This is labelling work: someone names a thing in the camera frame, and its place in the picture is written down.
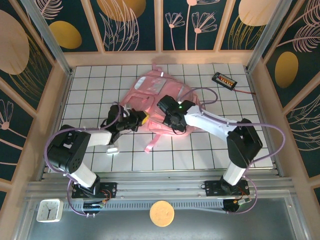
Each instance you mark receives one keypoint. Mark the wall panel single pink flower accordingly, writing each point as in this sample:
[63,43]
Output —
[15,140]

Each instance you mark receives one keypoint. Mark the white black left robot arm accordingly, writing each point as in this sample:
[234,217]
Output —
[100,137]

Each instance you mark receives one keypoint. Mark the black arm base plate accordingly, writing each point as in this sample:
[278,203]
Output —
[211,188]
[111,190]

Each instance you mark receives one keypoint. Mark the wide wall panel cream disc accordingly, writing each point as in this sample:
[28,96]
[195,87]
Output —
[15,37]

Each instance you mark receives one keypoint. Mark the wall panel pink feather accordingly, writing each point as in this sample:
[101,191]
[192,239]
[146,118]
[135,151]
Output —
[305,140]

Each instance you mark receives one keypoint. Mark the silver metal clamp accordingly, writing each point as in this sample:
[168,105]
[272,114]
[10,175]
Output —
[112,150]

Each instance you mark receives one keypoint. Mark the pink school backpack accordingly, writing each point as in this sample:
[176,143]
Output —
[172,90]

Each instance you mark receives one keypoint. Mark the wall panel three pink flowers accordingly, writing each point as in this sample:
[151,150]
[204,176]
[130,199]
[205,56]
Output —
[180,37]

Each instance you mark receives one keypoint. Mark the black battery charger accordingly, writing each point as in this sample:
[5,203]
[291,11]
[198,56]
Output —
[224,80]

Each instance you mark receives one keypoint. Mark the round yellow sponge disc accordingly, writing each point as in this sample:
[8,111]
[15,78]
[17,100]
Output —
[162,213]

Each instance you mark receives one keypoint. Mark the aluminium frame post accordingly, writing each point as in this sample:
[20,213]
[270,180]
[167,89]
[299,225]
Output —
[268,37]
[48,37]

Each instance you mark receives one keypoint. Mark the white square alarm clock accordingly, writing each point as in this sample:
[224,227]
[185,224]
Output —
[49,210]

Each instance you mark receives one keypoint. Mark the wall panel yellow oval fern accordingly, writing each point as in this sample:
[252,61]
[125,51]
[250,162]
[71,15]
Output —
[300,30]

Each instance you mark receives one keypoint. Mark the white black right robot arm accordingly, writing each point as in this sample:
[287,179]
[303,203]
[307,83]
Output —
[212,125]

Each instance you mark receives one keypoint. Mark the grey metal plate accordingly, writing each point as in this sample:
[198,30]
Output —
[225,227]

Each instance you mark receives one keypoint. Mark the narrow wall panel cream disc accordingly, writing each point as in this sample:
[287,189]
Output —
[232,15]

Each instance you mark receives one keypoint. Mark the aluminium mounting rail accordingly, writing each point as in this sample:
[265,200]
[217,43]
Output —
[160,186]

